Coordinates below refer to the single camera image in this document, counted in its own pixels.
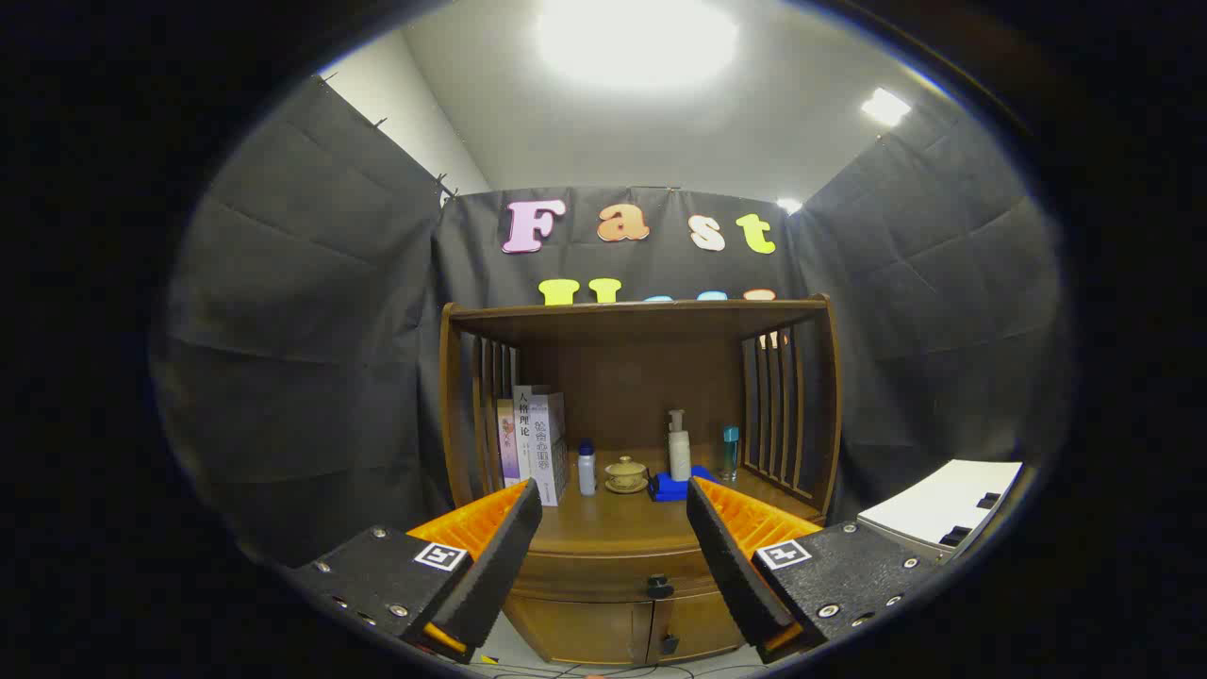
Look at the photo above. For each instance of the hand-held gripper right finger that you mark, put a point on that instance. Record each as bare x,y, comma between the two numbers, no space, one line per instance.
726,556

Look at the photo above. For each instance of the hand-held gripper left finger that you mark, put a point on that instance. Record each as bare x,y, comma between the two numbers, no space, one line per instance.
504,556

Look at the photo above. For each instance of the wooden drawer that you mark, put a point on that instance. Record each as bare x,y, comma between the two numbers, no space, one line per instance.
603,575

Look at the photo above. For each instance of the wooden cabinet door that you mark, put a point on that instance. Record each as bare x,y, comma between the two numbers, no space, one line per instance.
702,622
585,630

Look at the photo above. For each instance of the wooden countertop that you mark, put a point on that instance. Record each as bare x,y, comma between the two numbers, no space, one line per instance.
613,523

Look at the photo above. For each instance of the wooden cabinet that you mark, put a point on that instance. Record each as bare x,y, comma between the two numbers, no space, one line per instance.
622,377

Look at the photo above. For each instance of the white side cabinet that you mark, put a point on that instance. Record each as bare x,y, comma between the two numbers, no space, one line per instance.
934,505

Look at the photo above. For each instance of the blue folded cloth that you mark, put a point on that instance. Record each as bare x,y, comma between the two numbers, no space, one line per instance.
669,488

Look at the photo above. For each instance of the teal bottle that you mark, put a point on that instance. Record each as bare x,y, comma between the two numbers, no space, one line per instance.
731,453

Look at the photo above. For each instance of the thick white book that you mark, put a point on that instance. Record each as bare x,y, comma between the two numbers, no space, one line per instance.
550,453

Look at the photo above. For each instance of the purple book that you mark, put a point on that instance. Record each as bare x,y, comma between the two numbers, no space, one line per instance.
507,443

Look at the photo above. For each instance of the white pump bottle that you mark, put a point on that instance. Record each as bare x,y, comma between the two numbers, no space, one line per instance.
679,453

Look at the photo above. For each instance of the small white blue-capped bottle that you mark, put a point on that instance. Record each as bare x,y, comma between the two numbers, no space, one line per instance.
586,471

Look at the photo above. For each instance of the yellow lidded teacup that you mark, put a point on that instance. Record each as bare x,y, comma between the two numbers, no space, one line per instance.
626,471

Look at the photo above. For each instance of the thin white book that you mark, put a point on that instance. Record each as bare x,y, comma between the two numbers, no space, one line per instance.
523,424

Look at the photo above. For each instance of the black backdrop cloth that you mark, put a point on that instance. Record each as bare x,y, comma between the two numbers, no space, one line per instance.
302,330

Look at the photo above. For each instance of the small ceiling light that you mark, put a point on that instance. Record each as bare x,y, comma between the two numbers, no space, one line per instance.
885,107
789,205

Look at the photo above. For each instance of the large round ceiling light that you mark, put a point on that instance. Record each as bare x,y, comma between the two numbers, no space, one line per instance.
636,42

